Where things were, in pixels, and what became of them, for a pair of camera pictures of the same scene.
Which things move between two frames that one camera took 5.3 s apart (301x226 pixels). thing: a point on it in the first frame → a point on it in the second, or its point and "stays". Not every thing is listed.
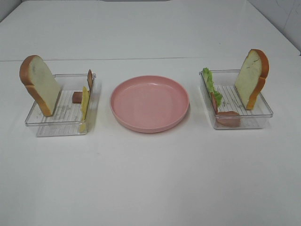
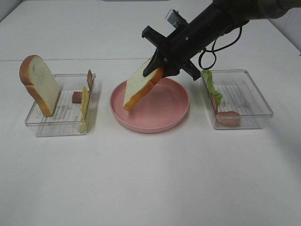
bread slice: x=251 y=77 → x=138 y=86
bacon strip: x=225 y=118 stays
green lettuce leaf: x=209 y=78 stays
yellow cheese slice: x=85 y=96 stays
